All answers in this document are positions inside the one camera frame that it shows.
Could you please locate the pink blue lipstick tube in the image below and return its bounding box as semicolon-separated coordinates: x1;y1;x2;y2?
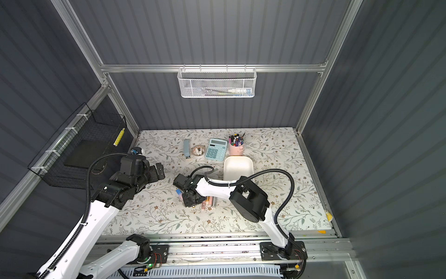
176;189;183;201

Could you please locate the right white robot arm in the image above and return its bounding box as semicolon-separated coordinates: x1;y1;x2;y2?
173;174;296;259

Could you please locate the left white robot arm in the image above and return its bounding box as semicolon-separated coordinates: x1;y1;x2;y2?
24;153;165;279

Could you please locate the white storage box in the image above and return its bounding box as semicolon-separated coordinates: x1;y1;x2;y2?
223;156;254;181

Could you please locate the small round dish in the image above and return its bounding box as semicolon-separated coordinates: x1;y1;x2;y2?
190;145;206;158

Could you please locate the teal calculator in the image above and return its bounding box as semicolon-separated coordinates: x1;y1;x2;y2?
205;138;228;162

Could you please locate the pink pen cup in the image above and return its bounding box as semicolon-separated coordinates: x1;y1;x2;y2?
228;134;245;156

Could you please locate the black wire side basket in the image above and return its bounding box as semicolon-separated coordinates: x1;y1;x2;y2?
28;105;132;189

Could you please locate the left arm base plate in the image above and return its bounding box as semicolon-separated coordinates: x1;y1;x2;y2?
135;245;170;267

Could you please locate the white wire wall basket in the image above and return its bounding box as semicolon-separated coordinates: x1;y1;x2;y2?
177;68;257;98

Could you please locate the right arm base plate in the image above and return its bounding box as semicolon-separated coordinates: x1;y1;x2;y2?
259;241;308;261

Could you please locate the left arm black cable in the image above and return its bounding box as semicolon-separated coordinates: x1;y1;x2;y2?
34;152;130;279

